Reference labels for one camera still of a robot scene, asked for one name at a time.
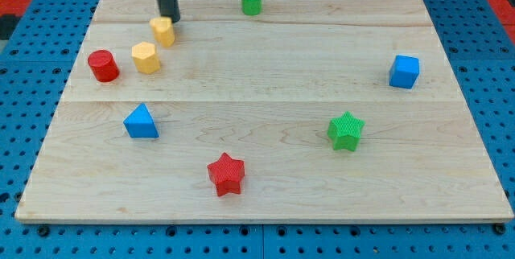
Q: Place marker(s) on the red star block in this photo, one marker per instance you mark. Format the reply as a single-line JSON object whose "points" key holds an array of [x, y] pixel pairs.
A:
{"points": [[226, 173]]}

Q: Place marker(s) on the green star block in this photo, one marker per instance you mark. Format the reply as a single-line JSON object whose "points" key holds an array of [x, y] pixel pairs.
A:
{"points": [[345, 131]]}

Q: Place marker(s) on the yellow hexagon block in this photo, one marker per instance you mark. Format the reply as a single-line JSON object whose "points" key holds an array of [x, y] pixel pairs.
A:
{"points": [[145, 57]]}

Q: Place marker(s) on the light wooden board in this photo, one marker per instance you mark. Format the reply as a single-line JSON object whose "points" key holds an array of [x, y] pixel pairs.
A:
{"points": [[263, 89]]}

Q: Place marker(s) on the green cylinder block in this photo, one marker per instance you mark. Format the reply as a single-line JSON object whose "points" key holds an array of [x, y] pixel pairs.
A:
{"points": [[251, 7]]}

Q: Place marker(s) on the blue triangle block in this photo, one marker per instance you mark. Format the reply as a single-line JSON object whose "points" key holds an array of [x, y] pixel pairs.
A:
{"points": [[140, 124]]}

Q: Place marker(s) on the yellow heart block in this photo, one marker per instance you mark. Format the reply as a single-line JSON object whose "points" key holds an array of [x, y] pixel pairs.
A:
{"points": [[163, 31]]}

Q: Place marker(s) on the blue cube block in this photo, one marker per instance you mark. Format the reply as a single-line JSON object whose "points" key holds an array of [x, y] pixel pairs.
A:
{"points": [[404, 72]]}

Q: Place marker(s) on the red cylinder block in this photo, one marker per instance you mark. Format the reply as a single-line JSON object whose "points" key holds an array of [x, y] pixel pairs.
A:
{"points": [[103, 65]]}

